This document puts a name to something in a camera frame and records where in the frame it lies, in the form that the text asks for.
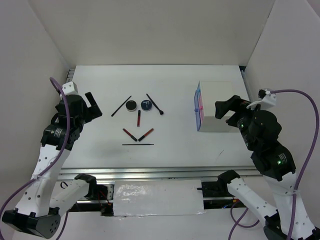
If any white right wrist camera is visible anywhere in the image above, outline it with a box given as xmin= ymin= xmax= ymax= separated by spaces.
xmin=246 ymin=88 xmax=277 ymax=111

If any navy lid cosmetic jar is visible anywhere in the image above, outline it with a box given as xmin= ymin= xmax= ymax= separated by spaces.
xmin=140 ymin=99 xmax=153 ymax=112

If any dark red lip gloss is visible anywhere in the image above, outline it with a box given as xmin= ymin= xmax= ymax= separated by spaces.
xmin=136 ymin=110 xmax=141 ymax=127

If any white drawer organizer box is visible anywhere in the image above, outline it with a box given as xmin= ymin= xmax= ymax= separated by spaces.
xmin=197 ymin=81 xmax=234 ymax=133

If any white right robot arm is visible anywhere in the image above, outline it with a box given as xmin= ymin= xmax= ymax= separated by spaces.
xmin=215 ymin=95 xmax=320 ymax=240

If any aluminium frame rail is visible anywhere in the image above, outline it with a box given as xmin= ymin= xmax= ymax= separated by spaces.
xmin=58 ymin=166 xmax=260 ymax=182

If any pink drawer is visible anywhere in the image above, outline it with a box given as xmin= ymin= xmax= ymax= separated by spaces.
xmin=198 ymin=90 xmax=205 ymax=131

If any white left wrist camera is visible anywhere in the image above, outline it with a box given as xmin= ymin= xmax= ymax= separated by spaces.
xmin=62 ymin=81 xmax=78 ymax=96

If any purple drawer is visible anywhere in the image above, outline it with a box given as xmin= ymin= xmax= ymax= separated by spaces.
xmin=195 ymin=109 xmax=201 ymax=131

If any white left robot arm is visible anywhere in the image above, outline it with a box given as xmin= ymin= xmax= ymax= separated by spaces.
xmin=0 ymin=92 xmax=105 ymax=239

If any black angled makeup brush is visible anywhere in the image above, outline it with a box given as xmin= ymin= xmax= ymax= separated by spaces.
xmin=146 ymin=94 xmax=164 ymax=116

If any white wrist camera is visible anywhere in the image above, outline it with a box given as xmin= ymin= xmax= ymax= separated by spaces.
xmin=246 ymin=88 xmax=277 ymax=111
xmin=62 ymin=81 xmax=78 ymax=96

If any white foil-taped cover panel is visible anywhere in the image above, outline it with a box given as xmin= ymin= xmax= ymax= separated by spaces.
xmin=113 ymin=180 xmax=205 ymax=217

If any black lid cosmetic jar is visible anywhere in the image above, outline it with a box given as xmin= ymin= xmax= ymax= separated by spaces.
xmin=125 ymin=100 xmax=137 ymax=112

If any thin black eyeliner brush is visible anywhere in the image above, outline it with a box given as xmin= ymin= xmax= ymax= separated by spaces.
xmin=111 ymin=95 xmax=132 ymax=117

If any blue drawer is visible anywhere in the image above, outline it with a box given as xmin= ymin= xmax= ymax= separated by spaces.
xmin=194 ymin=82 xmax=201 ymax=112

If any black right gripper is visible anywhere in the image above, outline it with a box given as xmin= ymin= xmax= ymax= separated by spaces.
xmin=214 ymin=92 xmax=257 ymax=149

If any thin black liner pencil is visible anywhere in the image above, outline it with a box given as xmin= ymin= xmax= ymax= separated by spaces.
xmin=122 ymin=143 xmax=155 ymax=146

